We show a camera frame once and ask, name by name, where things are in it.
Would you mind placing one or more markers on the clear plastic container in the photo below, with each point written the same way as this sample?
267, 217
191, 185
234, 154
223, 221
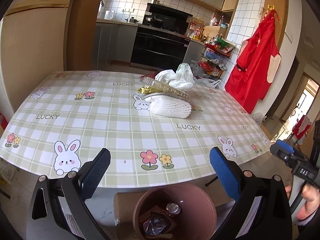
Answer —
165, 88

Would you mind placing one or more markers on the white shopping bag on floor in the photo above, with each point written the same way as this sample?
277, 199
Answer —
208, 82

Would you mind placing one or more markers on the crushed red soda can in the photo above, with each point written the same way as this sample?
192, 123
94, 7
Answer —
173, 208

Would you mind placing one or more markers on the red wrapper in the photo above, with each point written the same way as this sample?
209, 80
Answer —
151, 75

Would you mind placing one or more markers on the green plaid bunny tablecloth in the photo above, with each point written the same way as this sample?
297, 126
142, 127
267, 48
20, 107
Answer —
69, 117

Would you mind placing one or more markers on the wire storage rack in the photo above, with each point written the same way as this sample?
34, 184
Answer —
215, 55

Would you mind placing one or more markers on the wooden door frame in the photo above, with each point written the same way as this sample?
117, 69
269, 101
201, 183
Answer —
79, 34

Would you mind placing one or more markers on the person's right hand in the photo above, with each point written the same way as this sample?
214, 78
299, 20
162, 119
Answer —
311, 196

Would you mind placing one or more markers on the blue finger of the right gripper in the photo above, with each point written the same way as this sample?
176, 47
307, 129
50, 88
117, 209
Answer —
284, 146

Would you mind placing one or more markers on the white electric kettle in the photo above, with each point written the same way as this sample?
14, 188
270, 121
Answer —
109, 15

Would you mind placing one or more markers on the black range hood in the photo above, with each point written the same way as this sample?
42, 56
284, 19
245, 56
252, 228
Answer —
162, 17

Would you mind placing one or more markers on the grey lower cabinets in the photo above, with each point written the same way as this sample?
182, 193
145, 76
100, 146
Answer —
113, 43

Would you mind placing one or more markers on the blue snack wrapper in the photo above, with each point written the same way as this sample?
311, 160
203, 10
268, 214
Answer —
154, 226

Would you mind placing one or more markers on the black oven stove unit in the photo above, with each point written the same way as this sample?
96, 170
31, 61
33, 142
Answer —
158, 48

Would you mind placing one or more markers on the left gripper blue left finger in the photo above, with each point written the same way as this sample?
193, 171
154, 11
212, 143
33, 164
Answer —
92, 172

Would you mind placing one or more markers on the cream refrigerator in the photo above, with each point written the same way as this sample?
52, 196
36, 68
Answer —
31, 48

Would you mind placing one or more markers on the pink trash bin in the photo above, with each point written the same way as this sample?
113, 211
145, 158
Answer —
197, 219

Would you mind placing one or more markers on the gold foil wrapper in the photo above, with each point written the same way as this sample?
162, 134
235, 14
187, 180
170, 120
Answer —
148, 90

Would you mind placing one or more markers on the red hanging apron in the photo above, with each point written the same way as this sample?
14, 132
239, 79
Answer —
256, 65

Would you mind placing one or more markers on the flat cardboard under bin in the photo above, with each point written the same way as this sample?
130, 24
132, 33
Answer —
124, 204

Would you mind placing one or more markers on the white foam net sleeve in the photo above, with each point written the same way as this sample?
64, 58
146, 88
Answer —
170, 107

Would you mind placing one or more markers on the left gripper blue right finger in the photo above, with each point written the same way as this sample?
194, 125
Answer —
228, 172

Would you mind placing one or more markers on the white plastic bag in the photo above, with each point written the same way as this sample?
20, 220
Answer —
181, 79

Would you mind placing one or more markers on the red food package tray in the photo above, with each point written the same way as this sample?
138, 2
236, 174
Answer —
157, 211

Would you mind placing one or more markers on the steel cooking pot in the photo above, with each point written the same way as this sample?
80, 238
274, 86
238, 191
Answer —
131, 20

